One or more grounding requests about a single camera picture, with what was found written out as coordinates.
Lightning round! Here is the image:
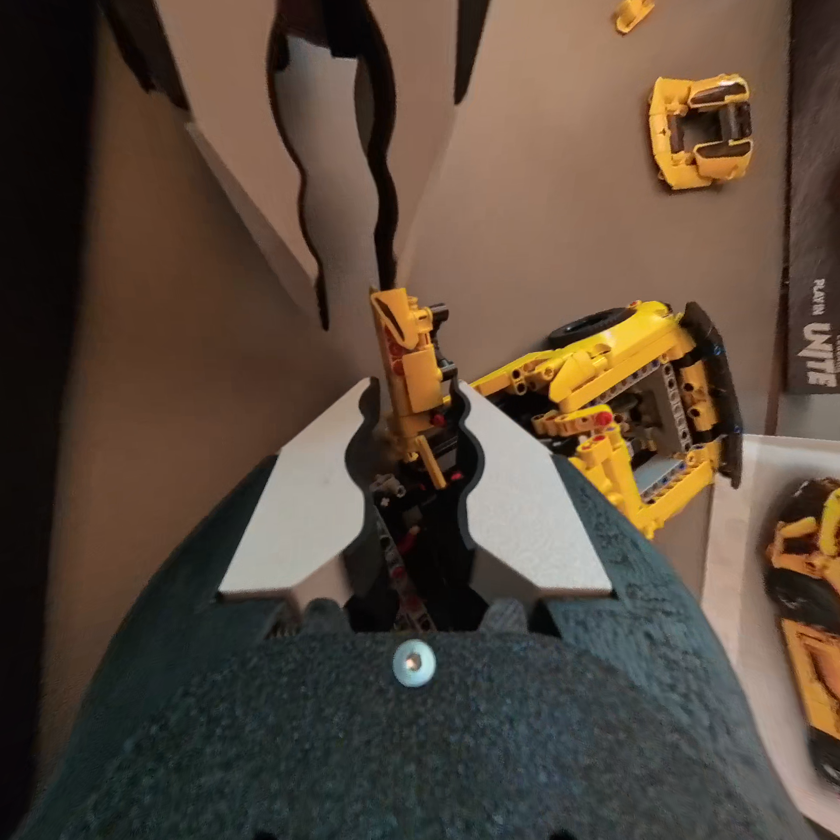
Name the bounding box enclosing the white instruction booklet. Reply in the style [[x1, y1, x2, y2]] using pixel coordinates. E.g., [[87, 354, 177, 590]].
[[699, 433, 840, 840]]

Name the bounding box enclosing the black toy car box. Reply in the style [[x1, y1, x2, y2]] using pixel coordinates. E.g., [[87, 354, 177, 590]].
[[781, 0, 840, 395]]

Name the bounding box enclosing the yellow toy brick car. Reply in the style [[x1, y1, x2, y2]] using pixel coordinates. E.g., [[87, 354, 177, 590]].
[[367, 285, 746, 540]]

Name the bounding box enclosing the yellow brick side panel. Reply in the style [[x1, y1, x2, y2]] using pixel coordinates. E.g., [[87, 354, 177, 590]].
[[613, 0, 656, 35]]

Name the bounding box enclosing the yellow brick hood panel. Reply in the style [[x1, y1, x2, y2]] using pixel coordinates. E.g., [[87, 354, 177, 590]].
[[648, 74, 754, 193]]

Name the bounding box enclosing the grey desk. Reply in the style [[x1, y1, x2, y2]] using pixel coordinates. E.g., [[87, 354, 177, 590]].
[[39, 0, 795, 788]]

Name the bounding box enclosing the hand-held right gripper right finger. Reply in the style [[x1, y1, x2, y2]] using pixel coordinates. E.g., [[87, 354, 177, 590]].
[[455, 381, 616, 605]]

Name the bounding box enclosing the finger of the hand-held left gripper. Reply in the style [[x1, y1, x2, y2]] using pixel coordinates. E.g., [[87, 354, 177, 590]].
[[157, 0, 330, 330], [354, 0, 462, 290]]

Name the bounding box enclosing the grey black brick chassis module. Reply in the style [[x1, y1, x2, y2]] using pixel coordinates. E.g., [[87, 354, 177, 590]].
[[364, 453, 476, 632]]

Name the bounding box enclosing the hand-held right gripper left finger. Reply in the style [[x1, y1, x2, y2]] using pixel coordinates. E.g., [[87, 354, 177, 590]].
[[217, 378, 383, 605]]

